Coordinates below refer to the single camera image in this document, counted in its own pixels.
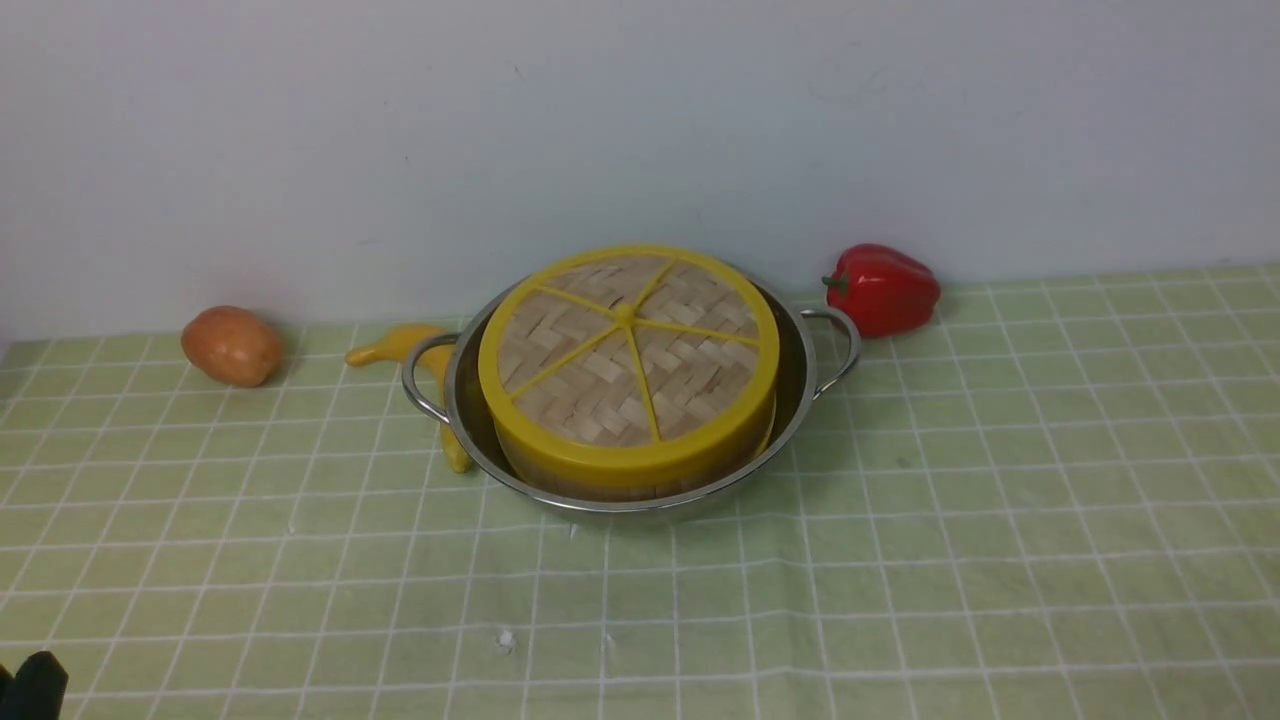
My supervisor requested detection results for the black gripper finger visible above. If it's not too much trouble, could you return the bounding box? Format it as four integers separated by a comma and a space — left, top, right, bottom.
0, 666, 13, 719
8, 651, 69, 720

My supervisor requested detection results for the bamboo steamer basket yellow rim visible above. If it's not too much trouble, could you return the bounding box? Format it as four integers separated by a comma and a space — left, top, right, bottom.
497, 401, 777, 503

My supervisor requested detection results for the woven bamboo steamer lid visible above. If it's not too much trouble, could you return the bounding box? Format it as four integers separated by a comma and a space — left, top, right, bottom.
477, 245, 780, 469

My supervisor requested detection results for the stainless steel pot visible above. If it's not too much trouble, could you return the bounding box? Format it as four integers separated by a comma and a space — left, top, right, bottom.
399, 275, 861, 525

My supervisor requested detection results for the brown potato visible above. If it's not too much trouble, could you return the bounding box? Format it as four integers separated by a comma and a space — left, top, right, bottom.
180, 305, 284, 388

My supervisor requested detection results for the yellow banana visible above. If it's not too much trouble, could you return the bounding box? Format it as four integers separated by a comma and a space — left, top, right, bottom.
344, 323, 474, 474

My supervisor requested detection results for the red bell pepper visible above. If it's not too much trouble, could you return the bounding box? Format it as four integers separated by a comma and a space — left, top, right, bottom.
822, 243, 942, 340

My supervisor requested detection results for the green checkered tablecloth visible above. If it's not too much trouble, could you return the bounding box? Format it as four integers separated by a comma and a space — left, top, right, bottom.
1, 266, 1279, 719

